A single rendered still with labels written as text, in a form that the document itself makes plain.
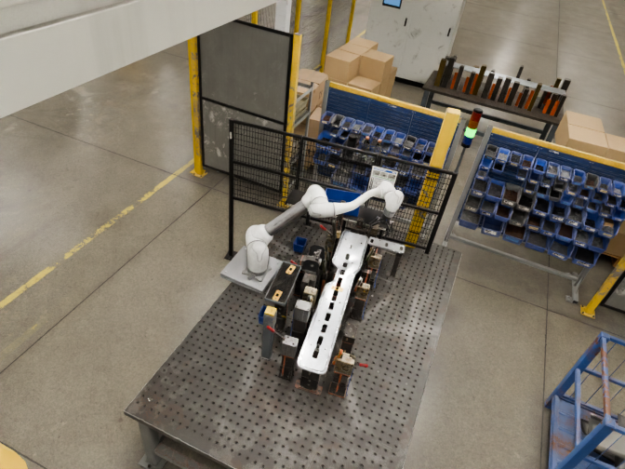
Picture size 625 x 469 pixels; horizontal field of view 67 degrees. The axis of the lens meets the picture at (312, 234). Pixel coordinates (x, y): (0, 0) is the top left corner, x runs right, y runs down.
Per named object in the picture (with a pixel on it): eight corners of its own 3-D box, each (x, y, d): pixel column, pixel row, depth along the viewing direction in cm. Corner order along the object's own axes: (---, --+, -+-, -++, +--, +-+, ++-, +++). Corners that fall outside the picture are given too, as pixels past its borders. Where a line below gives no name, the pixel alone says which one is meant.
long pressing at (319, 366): (329, 378, 276) (329, 376, 275) (293, 366, 279) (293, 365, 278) (369, 237, 381) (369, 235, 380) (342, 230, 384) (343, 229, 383)
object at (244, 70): (292, 203, 572) (310, 33, 445) (286, 208, 562) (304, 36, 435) (198, 169, 604) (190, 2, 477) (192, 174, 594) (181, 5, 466)
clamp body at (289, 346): (291, 383, 303) (297, 349, 280) (274, 378, 305) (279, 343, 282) (296, 371, 310) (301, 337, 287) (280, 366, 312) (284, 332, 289)
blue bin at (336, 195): (357, 217, 393) (360, 204, 385) (322, 210, 394) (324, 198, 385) (358, 206, 406) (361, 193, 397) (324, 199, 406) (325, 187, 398)
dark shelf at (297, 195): (387, 232, 387) (388, 229, 386) (284, 205, 400) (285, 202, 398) (391, 216, 404) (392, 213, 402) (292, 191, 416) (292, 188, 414)
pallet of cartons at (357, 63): (363, 137, 726) (377, 70, 659) (316, 121, 748) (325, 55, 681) (388, 110, 812) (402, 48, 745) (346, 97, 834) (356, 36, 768)
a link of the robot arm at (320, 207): (335, 207, 339) (330, 195, 348) (310, 209, 336) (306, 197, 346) (334, 221, 348) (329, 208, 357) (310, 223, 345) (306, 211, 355)
